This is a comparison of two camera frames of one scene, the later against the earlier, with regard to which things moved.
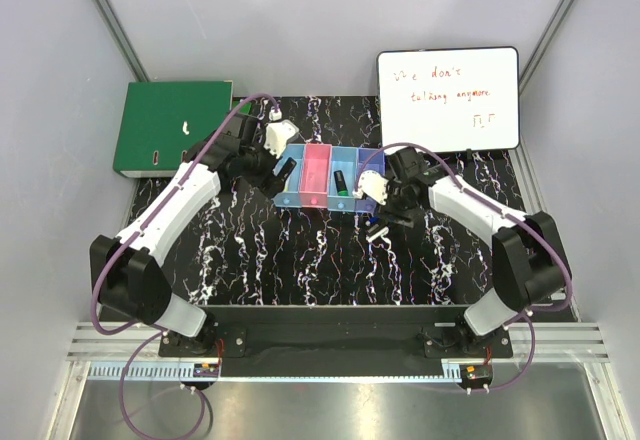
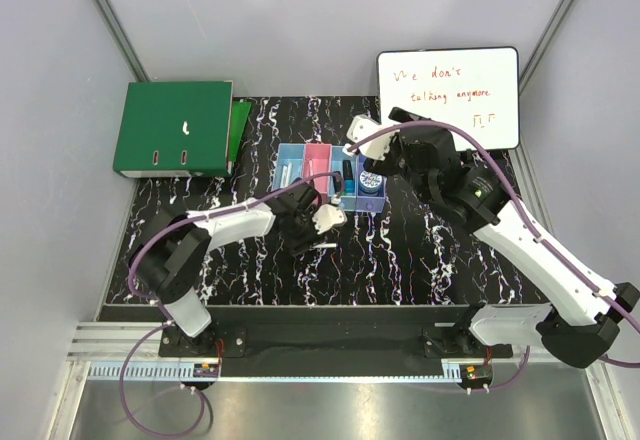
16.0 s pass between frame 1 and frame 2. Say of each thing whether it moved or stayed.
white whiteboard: stayed
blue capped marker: moved
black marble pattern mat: stayed
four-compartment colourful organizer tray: stayed
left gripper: moved
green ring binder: stayed
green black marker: stayed
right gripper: moved
